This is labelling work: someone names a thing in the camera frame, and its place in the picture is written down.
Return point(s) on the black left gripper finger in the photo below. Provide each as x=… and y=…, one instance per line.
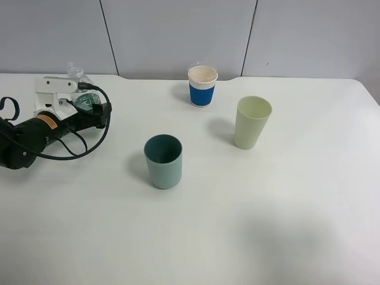
x=100, y=115

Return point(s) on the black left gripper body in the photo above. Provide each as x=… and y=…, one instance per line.
x=49, y=129

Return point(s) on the clear bottle green label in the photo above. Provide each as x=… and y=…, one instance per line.
x=82, y=99

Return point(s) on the teal plastic cup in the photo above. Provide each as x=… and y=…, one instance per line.
x=163, y=154

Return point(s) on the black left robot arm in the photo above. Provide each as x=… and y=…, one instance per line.
x=22, y=143

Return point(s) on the blue sleeved paper cup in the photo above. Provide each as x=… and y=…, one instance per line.
x=202, y=81

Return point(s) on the pale green tall cup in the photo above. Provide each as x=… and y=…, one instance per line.
x=252, y=115

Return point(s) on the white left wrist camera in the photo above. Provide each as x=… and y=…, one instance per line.
x=46, y=96

